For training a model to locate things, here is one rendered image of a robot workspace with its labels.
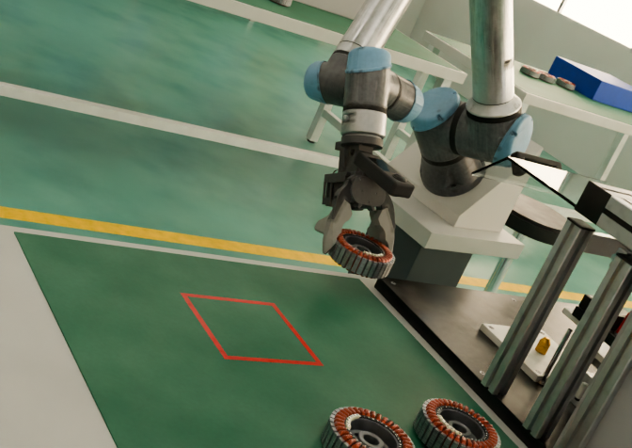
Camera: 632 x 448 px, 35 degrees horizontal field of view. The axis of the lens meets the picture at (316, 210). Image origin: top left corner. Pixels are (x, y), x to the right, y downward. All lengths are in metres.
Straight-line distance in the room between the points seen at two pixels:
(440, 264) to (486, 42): 0.58
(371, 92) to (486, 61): 0.44
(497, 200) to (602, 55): 5.76
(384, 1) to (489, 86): 0.31
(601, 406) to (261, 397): 0.44
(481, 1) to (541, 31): 6.52
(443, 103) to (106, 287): 1.05
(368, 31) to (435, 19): 7.64
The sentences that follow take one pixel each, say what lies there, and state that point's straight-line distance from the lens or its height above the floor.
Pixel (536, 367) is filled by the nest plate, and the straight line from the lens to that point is 1.65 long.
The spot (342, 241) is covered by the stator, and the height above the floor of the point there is 0.83.
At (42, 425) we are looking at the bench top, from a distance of 1.08.
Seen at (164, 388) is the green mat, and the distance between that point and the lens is 1.20.
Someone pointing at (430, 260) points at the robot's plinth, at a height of 0.65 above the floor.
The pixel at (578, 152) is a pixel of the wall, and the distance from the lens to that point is 7.98.
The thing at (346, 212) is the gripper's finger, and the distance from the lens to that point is 1.63.
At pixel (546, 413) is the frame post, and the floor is 0.81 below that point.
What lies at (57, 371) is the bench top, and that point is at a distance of 1.17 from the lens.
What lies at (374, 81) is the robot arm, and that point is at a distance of 1.68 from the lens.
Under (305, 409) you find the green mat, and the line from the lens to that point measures 1.28.
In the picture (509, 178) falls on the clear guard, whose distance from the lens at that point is 1.67.
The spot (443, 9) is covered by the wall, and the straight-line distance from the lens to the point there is 9.48.
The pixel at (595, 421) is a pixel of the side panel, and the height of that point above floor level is 0.86.
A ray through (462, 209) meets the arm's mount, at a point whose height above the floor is 0.79.
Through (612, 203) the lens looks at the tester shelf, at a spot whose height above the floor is 1.11.
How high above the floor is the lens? 1.36
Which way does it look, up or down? 18 degrees down
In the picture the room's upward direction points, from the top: 24 degrees clockwise
